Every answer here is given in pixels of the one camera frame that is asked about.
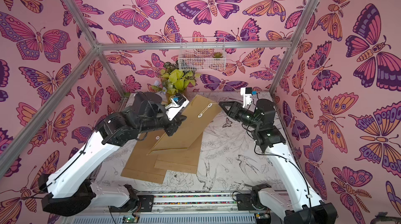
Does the aluminium frame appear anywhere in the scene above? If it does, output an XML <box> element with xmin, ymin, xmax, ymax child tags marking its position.
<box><xmin>1</xmin><ymin>0</ymin><xmax>320</xmax><ymax>176</ymax></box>

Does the white wire basket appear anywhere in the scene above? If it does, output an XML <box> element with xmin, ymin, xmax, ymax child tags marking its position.
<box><xmin>176</xmin><ymin>36</ymin><xmax>227</xmax><ymax>72</ymax></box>

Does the green item in basket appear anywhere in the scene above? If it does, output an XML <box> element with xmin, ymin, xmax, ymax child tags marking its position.
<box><xmin>213</xmin><ymin>52</ymin><xmax>223</xmax><ymax>59</ymax></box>

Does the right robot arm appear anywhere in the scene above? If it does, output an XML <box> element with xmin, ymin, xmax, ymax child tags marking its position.
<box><xmin>219</xmin><ymin>99</ymin><xmax>337</xmax><ymax>224</ymax></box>

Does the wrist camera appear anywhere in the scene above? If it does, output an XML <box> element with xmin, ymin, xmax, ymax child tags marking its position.
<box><xmin>240</xmin><ymin>87</ymin><xmax>257</xmax><ymax>109</ymax></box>
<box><xmin>165</xmin><ymin>93</ymin><xmax>189</xmax><ymax>121</ymax></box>

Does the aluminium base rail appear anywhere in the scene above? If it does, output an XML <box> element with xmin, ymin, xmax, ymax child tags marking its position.
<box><xmin>62</xmin><ymin>191</ymin><xmax>298</xmax><ymax>224</ymax></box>

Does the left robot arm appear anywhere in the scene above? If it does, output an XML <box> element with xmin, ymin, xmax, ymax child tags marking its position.
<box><xmin>38</xmin><ymin>92</ymin><xmax>189</xmax><ymax>217</ymax></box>

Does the glass vase with plants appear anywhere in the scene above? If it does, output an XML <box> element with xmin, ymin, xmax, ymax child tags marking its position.
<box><xmin>151</xmin><ymin>62</ymin><xmax>200</xmax><ymax>101</ymax></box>

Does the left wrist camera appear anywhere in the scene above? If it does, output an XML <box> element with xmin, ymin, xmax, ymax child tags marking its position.
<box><xmin>165</xmin><ymin>93</ymin><xmax>189</xmax><ymax>121</ymax></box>

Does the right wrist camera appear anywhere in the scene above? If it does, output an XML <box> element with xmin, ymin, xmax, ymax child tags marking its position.
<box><xmin>240</xmin><ymin>87</ymin><xmax>257</xmax><ymax>109</ymax></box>

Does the kraft file bag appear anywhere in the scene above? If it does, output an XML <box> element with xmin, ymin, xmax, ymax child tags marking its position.
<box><xmin>154</xmin><ymin>134</ymin><xmax>203</xmax><ymax>174</ymax></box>
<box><xmin>121</xmin><ymin>130</ymin><xmax>167</xmax><ymax>184</ymax></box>
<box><xmin>148</xmin><ymin>95</ymin><xmax>221</xmax><ymax>155</ymax></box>

